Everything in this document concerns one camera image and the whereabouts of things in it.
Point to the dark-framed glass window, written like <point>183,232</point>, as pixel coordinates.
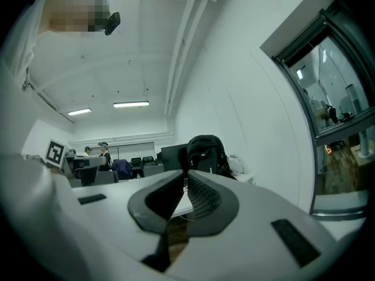
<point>325,113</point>

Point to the grey office chair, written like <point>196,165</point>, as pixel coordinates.
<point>88,174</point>

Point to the person's white shirt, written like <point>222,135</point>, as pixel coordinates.
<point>20,145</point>

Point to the white ceiling pipes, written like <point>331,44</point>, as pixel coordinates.
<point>181,54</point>

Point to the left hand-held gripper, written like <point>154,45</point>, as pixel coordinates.
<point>55,152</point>

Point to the blue jacket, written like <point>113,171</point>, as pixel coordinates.
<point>123,168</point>

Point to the black computer monitor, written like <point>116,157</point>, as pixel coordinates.
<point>173,157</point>

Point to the white plastic bag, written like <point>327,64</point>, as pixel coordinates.
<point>238,164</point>

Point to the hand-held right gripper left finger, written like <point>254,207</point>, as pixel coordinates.
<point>117,203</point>

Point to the black office chair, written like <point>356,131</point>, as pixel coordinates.
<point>136,162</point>
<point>148,160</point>

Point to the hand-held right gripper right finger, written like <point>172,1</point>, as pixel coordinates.
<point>252,209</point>

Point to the black backpack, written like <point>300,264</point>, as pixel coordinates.
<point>205,155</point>

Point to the black head-mounted camera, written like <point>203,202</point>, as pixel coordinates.
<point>112,23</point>

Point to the long ceiling light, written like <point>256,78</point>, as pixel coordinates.
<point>131,104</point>
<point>79,111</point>

